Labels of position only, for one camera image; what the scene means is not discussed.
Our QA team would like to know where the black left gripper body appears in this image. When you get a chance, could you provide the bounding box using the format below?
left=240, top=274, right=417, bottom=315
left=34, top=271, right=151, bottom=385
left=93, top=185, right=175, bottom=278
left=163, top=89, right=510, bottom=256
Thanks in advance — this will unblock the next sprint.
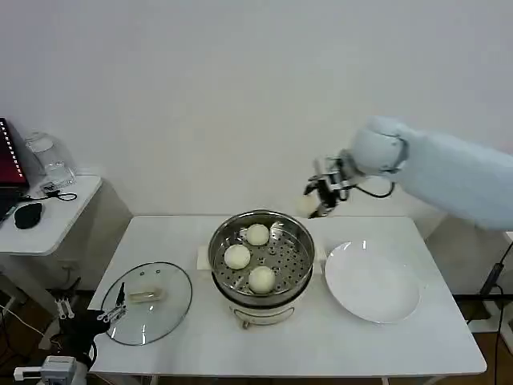
left=59, top=309, right=110, bottom=361

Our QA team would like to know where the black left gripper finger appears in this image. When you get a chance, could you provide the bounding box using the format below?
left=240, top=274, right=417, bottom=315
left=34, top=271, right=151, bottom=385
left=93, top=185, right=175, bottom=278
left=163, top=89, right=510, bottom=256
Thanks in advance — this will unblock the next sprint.
left=97, top=282, right=128, bottom=324
left=55, top=295, right=75, bottom=321

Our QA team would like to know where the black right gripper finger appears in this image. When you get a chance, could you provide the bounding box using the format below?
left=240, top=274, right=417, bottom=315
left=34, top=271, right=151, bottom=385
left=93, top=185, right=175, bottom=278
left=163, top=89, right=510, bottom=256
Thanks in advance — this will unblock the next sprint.
left=305, top=175, right=334, bottom=201
left=308, top=188, right=348, bottom=220

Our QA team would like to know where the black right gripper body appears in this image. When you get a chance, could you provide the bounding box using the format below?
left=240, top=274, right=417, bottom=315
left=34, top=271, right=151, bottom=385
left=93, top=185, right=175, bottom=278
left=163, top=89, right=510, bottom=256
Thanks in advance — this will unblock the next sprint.
left=320, top=156, right=358, bottom=194

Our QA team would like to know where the white steamed bun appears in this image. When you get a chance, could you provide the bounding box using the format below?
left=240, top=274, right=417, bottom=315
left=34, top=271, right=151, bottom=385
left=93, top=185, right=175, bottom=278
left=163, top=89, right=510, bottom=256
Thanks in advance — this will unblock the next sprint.
left=293, top=193, right=318, bottom=218
left=245, top=224, right=270, bottom=246
left=224, top=245, right=252, bottom=270
left=248, top=265, right=277, bottom=295

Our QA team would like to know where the round glass pot lid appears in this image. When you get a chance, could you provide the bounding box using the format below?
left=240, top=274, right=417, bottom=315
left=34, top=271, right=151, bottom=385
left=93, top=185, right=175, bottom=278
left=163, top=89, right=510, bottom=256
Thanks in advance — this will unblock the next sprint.
left=99, top=261, right=193, bottom=347

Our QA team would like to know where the steel steamer basket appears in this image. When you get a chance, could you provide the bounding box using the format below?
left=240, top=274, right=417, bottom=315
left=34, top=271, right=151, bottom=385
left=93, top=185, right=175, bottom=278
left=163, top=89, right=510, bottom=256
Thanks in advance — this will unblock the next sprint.
left=208, top=209, right=316, bottom=298

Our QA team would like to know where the white side table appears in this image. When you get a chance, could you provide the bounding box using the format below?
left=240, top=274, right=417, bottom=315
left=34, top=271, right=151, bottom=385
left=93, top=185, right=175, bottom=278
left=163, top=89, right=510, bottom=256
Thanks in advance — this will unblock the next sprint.
left=0, top=174, right=133, bottom=322

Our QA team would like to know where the white round plate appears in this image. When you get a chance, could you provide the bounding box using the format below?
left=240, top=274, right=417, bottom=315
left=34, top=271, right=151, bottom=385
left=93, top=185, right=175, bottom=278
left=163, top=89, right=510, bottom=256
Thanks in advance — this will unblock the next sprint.
left=324, top=240, right=426, bottom=325

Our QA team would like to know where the black computer mouse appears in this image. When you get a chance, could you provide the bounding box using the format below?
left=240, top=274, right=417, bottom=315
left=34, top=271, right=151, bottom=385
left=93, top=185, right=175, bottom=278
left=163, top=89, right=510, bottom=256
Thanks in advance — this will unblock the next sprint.
left=14, top=202, right=43, bottom=230

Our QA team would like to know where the white electric pot base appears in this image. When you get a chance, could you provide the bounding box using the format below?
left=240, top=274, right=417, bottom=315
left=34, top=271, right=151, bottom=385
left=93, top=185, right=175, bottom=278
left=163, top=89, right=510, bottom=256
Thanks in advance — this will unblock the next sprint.
left=195, top=244, right=325, bottom=330

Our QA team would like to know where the clear plastic pitcher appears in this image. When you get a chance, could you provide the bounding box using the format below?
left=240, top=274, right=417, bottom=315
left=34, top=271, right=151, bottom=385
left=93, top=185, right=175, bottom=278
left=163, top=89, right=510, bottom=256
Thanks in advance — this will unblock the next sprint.
left=24, top=131, right=78, bottom=188

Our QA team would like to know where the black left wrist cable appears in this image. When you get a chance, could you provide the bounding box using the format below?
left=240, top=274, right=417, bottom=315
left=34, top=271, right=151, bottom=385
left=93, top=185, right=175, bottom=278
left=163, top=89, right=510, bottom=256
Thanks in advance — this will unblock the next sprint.
left=84, top=335, right=99, bottom=372

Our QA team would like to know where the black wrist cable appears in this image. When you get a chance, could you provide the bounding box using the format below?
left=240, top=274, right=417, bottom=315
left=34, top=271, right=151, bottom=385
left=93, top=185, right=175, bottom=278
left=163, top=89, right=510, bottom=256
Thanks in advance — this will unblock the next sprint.
left=344, top=176, right=396, bottom=200
left=84, top=335, right=99, bottom=372

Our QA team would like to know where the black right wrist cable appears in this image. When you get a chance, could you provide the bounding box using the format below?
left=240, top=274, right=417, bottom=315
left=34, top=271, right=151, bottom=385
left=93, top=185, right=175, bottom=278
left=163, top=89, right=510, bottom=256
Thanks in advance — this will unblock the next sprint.
left=344, top=176, right=396, bottom=200

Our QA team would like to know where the white floor cable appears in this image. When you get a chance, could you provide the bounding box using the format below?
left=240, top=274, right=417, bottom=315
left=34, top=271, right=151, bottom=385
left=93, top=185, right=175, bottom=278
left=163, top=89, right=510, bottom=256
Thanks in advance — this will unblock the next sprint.
left=0, top=302, right=51, bottom=340

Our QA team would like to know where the thin black desk cable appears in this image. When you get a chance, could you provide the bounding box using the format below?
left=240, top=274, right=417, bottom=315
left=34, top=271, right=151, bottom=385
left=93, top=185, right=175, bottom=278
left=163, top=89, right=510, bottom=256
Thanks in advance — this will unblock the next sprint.
left=38, top=182, right=78, bottom=202

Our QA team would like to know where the black power cable with adapter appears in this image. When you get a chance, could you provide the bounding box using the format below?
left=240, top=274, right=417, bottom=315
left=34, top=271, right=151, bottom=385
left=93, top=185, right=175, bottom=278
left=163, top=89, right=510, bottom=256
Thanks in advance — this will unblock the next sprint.
left=466, top=232, right=513, bottom=385

